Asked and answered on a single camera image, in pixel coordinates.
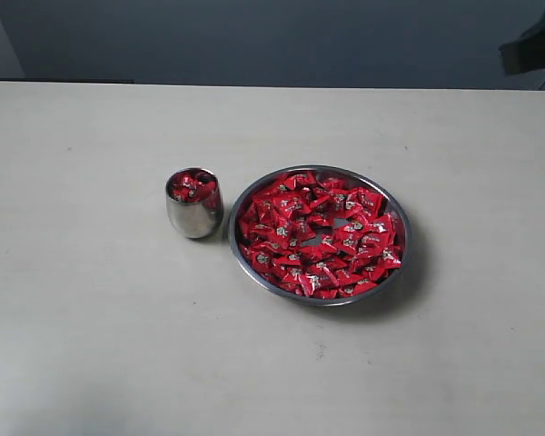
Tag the stainless steel plate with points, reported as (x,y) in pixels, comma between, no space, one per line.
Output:
(337,227)

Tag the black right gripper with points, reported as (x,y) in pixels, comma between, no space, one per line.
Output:
(527,52)

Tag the stainless steel cup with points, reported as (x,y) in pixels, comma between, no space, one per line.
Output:
(194,220)

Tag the red candy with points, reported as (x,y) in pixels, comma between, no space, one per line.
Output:
(182,194)
(264,209)
(299,180)
(311,283)
(390,258)
(200,181)

